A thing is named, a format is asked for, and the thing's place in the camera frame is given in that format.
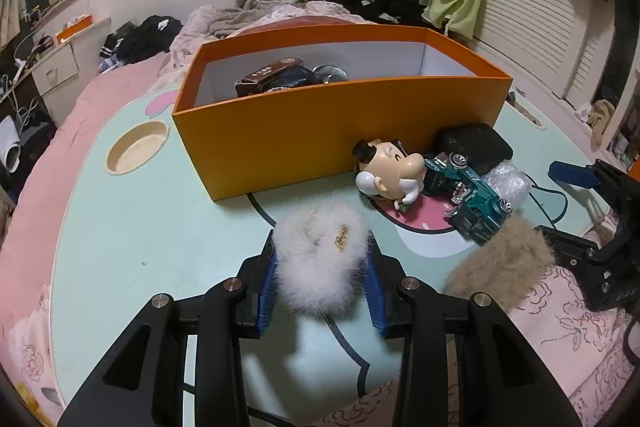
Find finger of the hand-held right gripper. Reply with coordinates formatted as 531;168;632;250
536;225;599;269
548;161;601;190

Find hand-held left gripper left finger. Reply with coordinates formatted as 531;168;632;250
57;252;278;427

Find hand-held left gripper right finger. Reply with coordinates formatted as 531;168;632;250
363;251;583;427

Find clear plastic bag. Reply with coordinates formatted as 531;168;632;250
482;159;532;208

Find white fluffy scrunchie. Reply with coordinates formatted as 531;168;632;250
272;202;374;319

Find brown fluffy scrunchie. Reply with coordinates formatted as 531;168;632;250
442;219;557;309

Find black case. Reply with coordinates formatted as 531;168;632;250
432;123;515;178

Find green toy car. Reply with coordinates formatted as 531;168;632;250
424;152;514;244

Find cartoon figure head toy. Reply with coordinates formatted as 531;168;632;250
351;138;427;214

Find orange cardboard box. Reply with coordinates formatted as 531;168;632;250
172;24;514;202

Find dark brown small box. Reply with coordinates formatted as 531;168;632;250
235;57;307;98

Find round metal tin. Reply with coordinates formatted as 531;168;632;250
314;64;349;84

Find mint green desktop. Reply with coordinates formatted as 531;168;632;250
50;82;616;427

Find beige shoes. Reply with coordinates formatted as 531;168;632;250
587;99;619;148

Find pink rose print cloth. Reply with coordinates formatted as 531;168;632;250
320;227;640;427

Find white louvered closet door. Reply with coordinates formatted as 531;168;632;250
470;0;617;118

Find black clothes pile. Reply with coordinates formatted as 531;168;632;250
325;0;434;28
97;14;184;68

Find red cushion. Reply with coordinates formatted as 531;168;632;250
225;18;377;40

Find pink floral blanket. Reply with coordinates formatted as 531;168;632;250
160;0;381;80

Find beige knit blanket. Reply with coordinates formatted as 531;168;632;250
235;0;327;16

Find white slippers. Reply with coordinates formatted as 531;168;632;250
0;114;24;174

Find white drawer cabinet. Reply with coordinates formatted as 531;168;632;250
29;17;114;96

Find small orange box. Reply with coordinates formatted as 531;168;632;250
55;13;97;46

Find black cable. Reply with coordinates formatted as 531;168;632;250
529;186;569;226

